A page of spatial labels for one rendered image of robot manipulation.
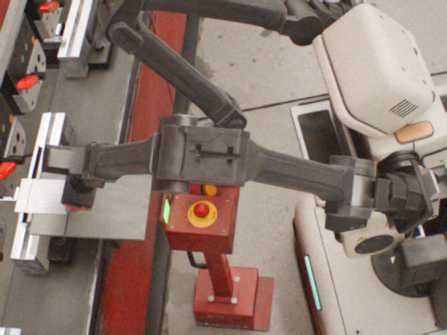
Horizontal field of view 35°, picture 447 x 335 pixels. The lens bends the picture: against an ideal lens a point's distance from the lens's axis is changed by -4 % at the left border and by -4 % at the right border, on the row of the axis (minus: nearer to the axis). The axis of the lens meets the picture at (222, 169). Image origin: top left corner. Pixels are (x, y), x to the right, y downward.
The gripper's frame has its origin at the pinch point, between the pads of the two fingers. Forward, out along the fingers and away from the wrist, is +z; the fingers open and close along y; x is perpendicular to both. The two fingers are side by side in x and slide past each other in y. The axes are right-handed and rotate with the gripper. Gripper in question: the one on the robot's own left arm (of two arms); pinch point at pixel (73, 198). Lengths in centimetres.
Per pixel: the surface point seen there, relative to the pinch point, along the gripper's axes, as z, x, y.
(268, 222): 73, 79, -44
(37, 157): 7.0, -9.7, -10.9
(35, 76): -22.6, -15.6, -12.9
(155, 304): 85, 45, -9
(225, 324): 77, 68, -4
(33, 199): 5.3, -8.3, 0.5
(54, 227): 2.6, -2.7, 7.0
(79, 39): 8.2, -6.6, -48.5
